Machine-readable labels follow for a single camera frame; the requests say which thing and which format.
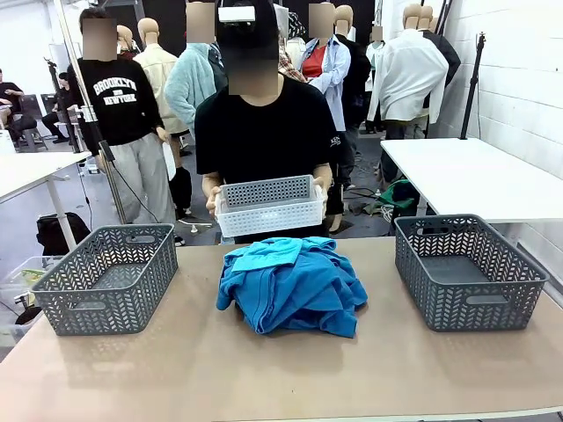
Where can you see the large white table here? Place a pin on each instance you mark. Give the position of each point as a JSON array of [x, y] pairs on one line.
[[462, 176]]

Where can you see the light blue garment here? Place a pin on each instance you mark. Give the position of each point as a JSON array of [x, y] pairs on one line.
[[264, 255]]

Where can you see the black furry boots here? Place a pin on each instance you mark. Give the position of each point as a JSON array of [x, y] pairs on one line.
[[181, 189]]

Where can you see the mannequin in cream jacket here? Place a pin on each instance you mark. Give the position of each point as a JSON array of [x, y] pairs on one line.
[[158, 66]]

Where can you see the black backpack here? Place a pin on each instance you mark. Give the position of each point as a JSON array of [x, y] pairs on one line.
[[57, 233]]

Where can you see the person's left forearm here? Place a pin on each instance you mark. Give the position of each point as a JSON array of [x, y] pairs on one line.
[[324, 170]]

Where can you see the clear plastic bin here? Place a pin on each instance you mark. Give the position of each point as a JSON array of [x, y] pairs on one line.
[[17, 281]]

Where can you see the seated person with dark hair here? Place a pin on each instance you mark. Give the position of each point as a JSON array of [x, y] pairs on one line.
[[61, 101]]

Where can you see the person's right hand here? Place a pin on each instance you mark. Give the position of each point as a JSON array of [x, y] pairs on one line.
[[212, 200]]

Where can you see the seated person in black shirt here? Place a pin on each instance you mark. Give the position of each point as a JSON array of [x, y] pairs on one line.
[[9, 92]]

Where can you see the mannequin in black clothes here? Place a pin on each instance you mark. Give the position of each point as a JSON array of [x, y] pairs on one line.
[[358, 79]]

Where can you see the white mannequin floor stand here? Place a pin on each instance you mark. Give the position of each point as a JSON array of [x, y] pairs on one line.
[[193, 226]]

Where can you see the grey perforated plastic basket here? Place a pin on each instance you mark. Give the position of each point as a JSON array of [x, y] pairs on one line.
[[264, 191]]

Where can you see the mannequin in white shirt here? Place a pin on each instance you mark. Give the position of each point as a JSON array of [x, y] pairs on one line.
[[409, 74]]

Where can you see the mannequin in light blue fleece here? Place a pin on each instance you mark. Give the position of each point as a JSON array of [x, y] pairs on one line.
[[189, 83]]

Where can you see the mannequin in pale blue shirt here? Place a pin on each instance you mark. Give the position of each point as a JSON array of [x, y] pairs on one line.
[[332, 70]]

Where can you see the green bag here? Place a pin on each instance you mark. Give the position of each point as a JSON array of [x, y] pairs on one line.
[[396, 193]]

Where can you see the white head-mounted camera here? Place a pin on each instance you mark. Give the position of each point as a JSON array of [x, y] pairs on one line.
[[236, 14]]

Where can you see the mannequin in white green top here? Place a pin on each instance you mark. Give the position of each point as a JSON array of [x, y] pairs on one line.
[[375, 57]]

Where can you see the white table with white leg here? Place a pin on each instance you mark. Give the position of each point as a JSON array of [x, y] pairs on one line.
[[26, 171]]

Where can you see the person's right forearm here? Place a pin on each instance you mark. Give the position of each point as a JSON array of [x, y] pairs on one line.
[[211, 179]]

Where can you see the black cap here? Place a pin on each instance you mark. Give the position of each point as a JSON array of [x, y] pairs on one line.
[[246, 39]]

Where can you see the mannequin in black jacket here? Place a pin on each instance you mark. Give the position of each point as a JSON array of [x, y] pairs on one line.
[[449, 57]]

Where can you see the white perforated plastic basket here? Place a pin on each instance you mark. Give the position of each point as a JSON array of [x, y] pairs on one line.
[[268, 220]]

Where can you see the person in Brooklyn sweatshirt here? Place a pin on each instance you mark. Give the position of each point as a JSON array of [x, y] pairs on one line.
[[119, 114]]

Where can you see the mannequin in maroon top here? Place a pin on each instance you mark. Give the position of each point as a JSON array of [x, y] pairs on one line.
[[124, 39]]

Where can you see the grey woven-pattern plastic basket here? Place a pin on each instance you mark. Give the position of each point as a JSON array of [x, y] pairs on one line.
[[110, 307], [462, 312]]

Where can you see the person's left hand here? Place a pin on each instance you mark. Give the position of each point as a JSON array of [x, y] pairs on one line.
[[326, 186]]

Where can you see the person in black T-shirt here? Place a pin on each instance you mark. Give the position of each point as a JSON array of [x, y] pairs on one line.
[[264, 140]]

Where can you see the slanted metal pole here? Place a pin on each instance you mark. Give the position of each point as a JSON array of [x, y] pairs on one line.
[[115, 193]]

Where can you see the black light stand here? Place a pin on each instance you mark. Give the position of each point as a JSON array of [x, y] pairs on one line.
[[473, 88]]

